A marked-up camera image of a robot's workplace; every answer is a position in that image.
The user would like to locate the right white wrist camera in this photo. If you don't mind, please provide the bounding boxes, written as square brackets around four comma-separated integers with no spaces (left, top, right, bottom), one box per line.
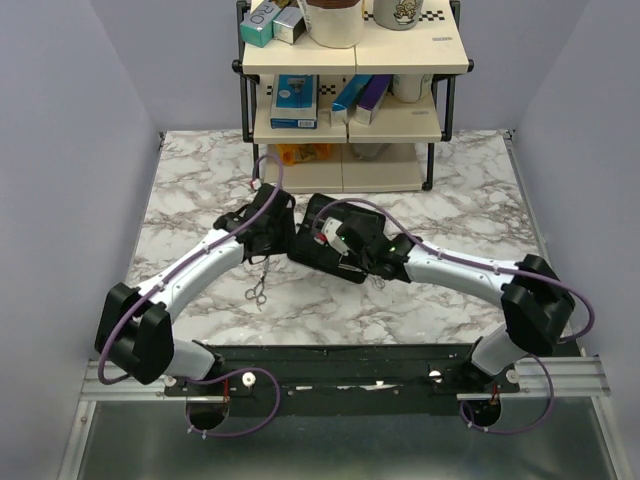
[315,218,348,254]

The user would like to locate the black zip tool case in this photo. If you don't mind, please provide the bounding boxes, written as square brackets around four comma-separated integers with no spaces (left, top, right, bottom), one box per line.
[287,193,386,284]

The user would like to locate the blue toothpaste box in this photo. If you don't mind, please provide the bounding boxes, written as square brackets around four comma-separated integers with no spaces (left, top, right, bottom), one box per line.
[330,74,372,127]

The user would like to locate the white green cup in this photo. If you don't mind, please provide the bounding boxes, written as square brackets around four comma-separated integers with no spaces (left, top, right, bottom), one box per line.
[392,74,433,103]

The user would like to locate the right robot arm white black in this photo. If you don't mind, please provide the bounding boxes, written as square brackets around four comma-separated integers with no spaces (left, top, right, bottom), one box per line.
[322,216,575,392]

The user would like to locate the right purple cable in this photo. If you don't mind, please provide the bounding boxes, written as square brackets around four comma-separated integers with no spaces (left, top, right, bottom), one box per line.
[310,199,596,435]

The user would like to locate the purple toothpaste box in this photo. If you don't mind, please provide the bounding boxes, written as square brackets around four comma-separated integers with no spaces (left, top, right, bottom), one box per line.
[353,74,392,125]

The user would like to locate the silver cutting scissors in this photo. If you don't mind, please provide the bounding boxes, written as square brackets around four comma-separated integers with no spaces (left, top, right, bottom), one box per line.
[245,257,270,311]

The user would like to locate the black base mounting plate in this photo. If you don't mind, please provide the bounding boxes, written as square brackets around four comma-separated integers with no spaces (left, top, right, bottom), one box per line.
[165,344,520,418]

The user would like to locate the beige three-tier shelf rack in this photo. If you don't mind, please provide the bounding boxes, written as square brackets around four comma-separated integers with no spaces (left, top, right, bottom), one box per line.
[232,1,474,193]

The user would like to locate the white printed mug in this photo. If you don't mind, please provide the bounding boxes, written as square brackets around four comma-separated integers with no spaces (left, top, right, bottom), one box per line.
[373,0,423,31]

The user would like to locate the orange snack bag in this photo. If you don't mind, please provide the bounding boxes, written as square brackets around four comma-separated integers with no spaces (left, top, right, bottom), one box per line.
[275,143,331,165]

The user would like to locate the aluminium rail profile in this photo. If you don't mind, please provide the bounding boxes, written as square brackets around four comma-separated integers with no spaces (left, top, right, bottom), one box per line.
[82,357,610,401]

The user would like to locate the blue razor package box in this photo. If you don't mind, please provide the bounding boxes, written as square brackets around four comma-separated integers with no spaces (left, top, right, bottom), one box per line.
[270,74,318,129]

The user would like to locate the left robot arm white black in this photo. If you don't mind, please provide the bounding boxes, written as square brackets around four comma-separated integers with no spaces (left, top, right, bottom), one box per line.
[94,184,296,395]

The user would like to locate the silver grey small box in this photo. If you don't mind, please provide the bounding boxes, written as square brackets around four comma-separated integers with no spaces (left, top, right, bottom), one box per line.
[273,6,306,45]

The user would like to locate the grey pouch on shelf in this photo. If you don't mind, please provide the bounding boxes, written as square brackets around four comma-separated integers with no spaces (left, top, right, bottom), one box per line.
[351,143,389,161]

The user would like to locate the silver thinning scissors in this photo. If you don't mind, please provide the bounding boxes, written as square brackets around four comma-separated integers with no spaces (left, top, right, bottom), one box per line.
[369,276,386,291]

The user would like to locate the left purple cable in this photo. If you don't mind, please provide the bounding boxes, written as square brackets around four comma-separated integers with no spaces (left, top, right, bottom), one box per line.
[97,154,285,441]

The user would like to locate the purple cable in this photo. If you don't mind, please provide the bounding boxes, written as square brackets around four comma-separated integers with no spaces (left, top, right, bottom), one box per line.
[310,199,596,435]
[97,154,285,441]

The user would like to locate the white round tub brown lid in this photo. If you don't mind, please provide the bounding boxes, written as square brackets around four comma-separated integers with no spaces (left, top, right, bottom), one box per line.
[297,0,364,49]

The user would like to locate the teal white carton box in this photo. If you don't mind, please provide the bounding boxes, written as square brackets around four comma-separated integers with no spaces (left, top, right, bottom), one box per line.
[240,1,281,48]

